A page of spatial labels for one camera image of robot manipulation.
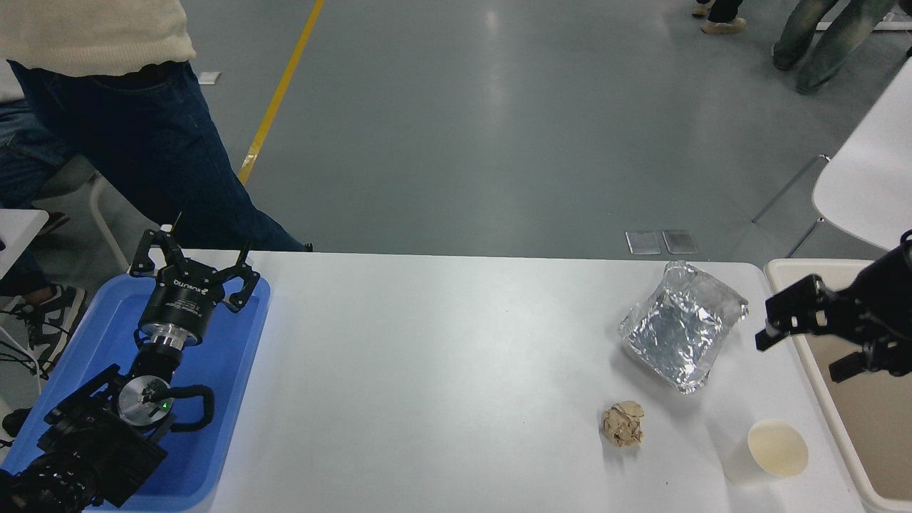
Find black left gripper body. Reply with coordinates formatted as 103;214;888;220
138;261;224;337

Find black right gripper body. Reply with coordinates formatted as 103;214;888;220
844;242;912;344

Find white paper cup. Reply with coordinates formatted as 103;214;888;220
722;419;810;487

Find large pale bin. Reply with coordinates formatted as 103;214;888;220
764;258;912;513

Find blue plastic tray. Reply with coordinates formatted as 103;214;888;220
0;273;271;512

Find standing person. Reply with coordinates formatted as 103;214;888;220
0;0;314;252

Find white chair with metal legs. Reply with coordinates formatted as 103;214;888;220
752;56;912;260

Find crumpled foil tray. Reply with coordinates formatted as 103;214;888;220
618;261;750;394

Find small white side table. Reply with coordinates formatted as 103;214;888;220
0;209;49;280

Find seated person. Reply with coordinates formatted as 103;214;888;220
0;61;88;373

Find black floor object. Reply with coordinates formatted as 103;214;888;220
1;408;31;440

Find crumpled tan paper ball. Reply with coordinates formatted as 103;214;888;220
601;400;645;448

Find distant person, legs apart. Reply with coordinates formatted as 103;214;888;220
772;0;897;95

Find distant person, pale shoes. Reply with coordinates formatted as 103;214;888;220
691;0;747;35

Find grey stool with white frame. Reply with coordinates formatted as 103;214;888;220
37;152;133;273

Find white floor rail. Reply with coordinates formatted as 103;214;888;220
816;19;912;31

